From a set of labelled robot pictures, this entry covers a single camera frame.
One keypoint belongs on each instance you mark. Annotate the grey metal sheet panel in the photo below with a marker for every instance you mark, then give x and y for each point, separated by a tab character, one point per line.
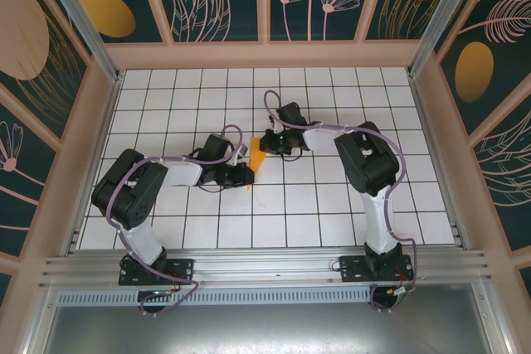
265	329

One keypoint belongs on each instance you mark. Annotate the orange paper sheet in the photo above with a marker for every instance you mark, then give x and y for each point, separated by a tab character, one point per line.
258	161

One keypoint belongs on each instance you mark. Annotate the small green circuit board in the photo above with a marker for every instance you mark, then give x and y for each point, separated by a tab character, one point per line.
401	291

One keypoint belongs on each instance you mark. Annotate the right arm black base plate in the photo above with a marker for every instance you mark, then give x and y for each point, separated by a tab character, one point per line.
352	269

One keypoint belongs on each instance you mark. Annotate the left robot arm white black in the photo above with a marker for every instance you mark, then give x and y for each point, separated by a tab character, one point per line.
182	173

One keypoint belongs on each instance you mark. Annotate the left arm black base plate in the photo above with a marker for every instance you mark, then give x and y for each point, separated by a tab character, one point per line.
182	267

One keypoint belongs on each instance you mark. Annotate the aluminium side rail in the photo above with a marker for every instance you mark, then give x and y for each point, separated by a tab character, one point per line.
95	163
437	163

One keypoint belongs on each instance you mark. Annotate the aluminium frame beam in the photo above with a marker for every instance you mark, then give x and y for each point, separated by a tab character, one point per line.
265	267

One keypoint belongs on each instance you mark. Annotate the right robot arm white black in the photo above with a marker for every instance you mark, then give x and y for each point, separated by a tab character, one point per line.
323	140

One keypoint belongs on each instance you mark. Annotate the aluminium corner post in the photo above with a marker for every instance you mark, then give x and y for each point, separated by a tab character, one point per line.
444	14
83	26

